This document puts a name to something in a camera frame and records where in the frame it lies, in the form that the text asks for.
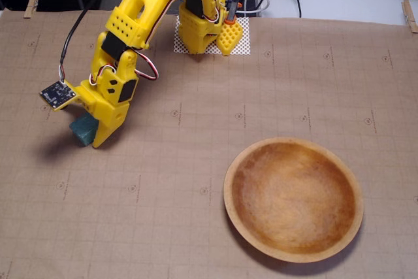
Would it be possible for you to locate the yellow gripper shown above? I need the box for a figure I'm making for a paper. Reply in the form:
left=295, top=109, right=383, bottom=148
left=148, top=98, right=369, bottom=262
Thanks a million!
left=80, top=62, right=140, bottom=149

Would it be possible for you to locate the blue block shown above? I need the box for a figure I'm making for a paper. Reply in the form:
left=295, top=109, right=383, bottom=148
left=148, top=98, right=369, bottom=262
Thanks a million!
left=69, top=112, right=100, bottom=146

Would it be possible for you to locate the round wooden bowl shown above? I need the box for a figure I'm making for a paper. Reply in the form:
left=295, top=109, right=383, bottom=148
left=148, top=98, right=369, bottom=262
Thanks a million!
left=223, top=137, right=364, bottom=263

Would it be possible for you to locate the gridded gift wrap paper sheet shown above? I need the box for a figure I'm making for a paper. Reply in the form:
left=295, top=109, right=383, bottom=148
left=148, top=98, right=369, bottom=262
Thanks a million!
left=0, top=9, right=418, bottom=279

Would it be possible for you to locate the wooden clothespin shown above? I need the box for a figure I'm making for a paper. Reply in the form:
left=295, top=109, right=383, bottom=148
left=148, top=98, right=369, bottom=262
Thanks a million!
left=23, top=0, right=42, bottom=19
left=400, top=0, right=418, bottom=34

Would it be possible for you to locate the white mesh mat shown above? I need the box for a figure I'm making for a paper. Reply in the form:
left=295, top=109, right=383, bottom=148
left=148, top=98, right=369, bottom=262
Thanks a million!
left=172, top=14, right=252, bottom=56

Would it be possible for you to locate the black orange bar clamp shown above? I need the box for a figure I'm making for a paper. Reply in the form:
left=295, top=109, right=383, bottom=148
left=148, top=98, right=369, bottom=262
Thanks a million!
left=224, top=0, right=242, bottom=25

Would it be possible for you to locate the black camera circuit board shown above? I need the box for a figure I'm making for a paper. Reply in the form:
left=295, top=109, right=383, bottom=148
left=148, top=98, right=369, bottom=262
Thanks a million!
left=39, top=79, right=78, bottom=110

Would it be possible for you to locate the red white black servo wire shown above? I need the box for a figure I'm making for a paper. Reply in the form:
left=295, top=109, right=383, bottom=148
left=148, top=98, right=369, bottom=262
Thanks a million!
left=132, top=48, right=160, bottom=81

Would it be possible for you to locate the black camera cable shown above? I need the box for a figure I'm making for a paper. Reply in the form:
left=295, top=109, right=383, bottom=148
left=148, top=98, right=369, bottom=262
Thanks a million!
left=59, top=0, right=138, bottom=82

